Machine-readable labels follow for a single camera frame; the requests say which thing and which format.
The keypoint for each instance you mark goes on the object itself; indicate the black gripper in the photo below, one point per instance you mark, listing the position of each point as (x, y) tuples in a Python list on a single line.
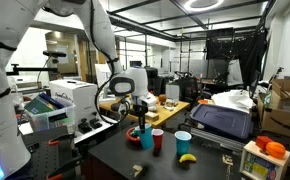
[(140, 111)]

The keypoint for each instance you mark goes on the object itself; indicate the yellow toy banana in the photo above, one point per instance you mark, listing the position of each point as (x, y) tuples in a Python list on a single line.
[(187, 157)]

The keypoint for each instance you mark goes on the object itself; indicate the red plate with toys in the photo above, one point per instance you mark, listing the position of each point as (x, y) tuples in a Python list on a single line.
[(132, 136)]

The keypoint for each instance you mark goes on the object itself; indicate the yellow wooden desk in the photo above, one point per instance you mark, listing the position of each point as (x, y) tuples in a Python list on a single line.
[(164, 114)]

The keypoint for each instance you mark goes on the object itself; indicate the red toy block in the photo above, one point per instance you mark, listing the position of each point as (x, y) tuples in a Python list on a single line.
[(262, 141)]

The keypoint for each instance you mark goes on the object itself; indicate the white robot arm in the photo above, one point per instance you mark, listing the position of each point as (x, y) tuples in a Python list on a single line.
[(16, 17)]

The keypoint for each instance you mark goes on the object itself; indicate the black curtain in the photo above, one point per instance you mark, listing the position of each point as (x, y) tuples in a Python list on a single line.
[(249, 50)]

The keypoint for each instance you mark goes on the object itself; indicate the wooden toy box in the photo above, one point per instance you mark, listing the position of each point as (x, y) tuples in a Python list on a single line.
[(259, 165)]

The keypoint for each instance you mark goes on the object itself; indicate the small cardboard box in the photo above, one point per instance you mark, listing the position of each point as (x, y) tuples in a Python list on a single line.
[(152, 116)]

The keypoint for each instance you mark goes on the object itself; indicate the dark blue bin lid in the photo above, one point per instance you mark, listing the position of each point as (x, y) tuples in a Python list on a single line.
[(226, 120)]

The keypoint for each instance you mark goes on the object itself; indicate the clear plastic storage bin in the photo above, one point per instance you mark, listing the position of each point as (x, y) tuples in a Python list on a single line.
[(44, 116)]

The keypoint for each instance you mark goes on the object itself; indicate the white equipment box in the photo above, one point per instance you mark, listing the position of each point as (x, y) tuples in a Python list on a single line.
[(81, 94)]

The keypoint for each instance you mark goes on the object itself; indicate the white computer monitor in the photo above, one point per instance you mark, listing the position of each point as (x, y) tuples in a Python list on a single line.
[(103, 73)]

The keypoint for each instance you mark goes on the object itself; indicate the black office chair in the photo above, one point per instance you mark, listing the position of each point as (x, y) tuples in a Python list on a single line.
[(154, 81)]

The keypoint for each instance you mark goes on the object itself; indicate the red plastic cup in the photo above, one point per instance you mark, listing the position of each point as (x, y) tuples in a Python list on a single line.
[(157, 135)]

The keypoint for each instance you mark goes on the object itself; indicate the orange toy ball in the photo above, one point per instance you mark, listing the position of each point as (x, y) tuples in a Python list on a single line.
[(275, 149)]

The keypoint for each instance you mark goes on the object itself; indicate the black pegboard with clamps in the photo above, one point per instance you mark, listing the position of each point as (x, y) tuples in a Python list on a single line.
[(53, 155)]

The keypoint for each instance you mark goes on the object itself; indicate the blue plastic cup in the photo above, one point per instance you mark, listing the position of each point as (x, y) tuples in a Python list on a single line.
[(182, 142), (146, 138)]

